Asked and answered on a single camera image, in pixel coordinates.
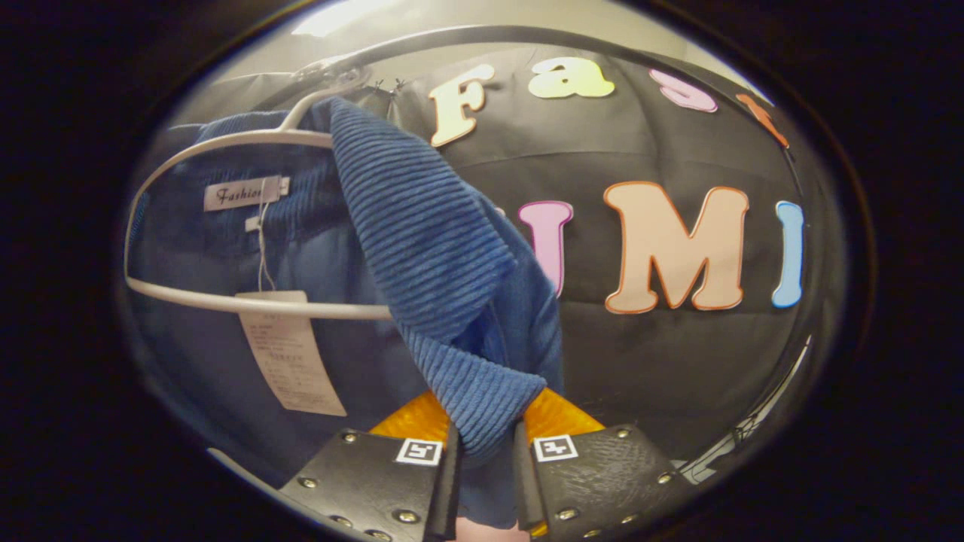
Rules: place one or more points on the black clothes rail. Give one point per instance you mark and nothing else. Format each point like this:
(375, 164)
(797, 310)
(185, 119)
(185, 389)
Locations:
(489, 31)

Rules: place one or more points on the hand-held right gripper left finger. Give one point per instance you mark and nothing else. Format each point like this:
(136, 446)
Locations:
(361, 482)

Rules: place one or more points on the white ribbed clothes hanger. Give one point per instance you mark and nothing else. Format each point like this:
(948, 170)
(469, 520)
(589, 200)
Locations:
(346, 310)

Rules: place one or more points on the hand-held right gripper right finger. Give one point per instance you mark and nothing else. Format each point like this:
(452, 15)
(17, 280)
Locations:
(595, 474)

